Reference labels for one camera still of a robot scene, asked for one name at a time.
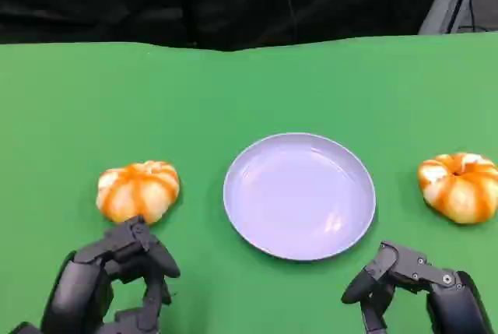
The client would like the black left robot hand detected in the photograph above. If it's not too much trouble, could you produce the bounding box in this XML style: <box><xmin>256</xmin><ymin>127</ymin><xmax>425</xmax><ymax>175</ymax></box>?
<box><xmin>40</xmin><ymin>215</ymin><xmax>182</xmax><ymax>334</ymax></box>

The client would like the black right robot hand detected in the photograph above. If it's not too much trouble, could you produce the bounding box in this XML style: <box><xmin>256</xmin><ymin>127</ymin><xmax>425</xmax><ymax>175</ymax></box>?
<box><xmin>341</xmin><ymin>241</ymin><xmax>495</xmax><ymax>334</ymax></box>

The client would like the orange white toy bread roll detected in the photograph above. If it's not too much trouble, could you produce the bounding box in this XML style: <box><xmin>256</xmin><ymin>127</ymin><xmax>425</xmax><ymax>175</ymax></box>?
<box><xmin>416</xmin><ymin>152</ymin><xmax>498</xmax><ymax>225</ymax></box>
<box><xmin>95</xmin><ymin>160</ymin><xmax>181</xmax><ymax>226</ymax></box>

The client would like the lilac plate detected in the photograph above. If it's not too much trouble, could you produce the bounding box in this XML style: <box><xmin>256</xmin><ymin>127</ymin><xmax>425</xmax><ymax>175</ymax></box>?
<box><xmin>223</xmin><ymin>132</ymin><xmax>377</xmax><ymax>262</ymax></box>

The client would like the green table cloth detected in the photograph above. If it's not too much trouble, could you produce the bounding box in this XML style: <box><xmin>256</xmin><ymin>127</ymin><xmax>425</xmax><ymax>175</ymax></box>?
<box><xmin>0</xmin><ymin>32</ymin><xmax>498</xmax><ymax>334</ymax></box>

